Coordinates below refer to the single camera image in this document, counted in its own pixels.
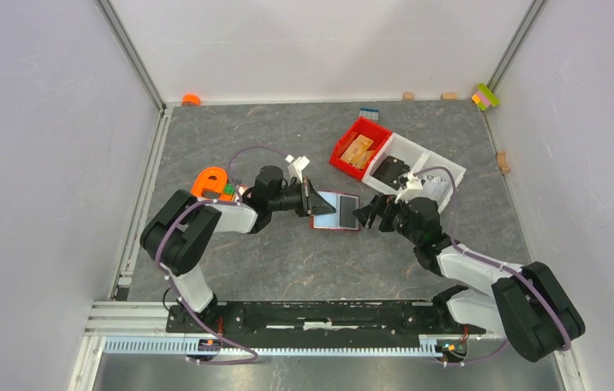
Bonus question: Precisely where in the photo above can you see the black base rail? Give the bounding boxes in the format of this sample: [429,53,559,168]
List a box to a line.
[197,300,484,336]

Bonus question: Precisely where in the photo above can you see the small orange cap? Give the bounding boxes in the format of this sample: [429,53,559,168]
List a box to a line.
[181,94,201,106]

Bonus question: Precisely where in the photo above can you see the red plastic bin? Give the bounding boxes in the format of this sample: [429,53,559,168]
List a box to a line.
[329,117,393,182]

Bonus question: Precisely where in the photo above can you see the black cards in white bin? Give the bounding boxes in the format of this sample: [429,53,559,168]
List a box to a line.
[372,156,410,191]

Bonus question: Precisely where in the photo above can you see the wooden piece right edge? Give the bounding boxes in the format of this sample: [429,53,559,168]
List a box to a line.
[496,151,511,175]

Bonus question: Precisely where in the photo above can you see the colourful toy brick stack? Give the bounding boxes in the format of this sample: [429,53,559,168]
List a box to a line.
[471,83,500,112]

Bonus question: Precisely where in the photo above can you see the white divided plastic bin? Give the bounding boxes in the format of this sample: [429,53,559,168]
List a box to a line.
[362,133,467,212]

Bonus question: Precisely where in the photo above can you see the blue white small block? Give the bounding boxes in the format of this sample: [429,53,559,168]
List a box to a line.
[359,108,379,121]

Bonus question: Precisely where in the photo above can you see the silver cards in white bin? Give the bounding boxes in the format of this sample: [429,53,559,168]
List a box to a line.
[423,175,450,204]

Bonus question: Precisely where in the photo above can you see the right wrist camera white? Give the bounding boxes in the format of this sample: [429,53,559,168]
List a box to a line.
[395,173,423,204]

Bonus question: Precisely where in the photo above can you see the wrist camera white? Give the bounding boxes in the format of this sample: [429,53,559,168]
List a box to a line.
[285,154,310,183]
[395,173,423,204]

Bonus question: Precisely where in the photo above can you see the black VIP credit card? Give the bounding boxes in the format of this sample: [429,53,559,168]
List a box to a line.
[339,194,360,231]

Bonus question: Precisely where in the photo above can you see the red leather card holder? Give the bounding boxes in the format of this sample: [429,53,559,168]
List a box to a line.
[310,191,362,231]

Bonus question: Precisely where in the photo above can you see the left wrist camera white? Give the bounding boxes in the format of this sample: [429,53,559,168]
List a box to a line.
[285,154,310,183]

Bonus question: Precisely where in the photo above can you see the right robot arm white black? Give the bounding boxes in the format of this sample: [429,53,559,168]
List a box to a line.
[353,195,586,362]

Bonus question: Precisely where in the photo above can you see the green toy brick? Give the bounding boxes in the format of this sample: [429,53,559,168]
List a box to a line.
[224,183,235,195]

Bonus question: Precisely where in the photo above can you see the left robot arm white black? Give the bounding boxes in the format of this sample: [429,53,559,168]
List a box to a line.
[139,165,336,332]

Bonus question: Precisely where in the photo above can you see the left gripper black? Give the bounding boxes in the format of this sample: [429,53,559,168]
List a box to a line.
[269,178,336,217]

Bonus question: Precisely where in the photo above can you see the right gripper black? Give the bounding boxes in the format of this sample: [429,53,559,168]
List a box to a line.
[352,192,421,245]

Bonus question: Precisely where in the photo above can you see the grey slotted cable duct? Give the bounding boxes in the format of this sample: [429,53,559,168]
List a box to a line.
[103,335,441,358]

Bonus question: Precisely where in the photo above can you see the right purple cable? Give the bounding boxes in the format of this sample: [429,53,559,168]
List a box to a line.
[412,165,572,368]

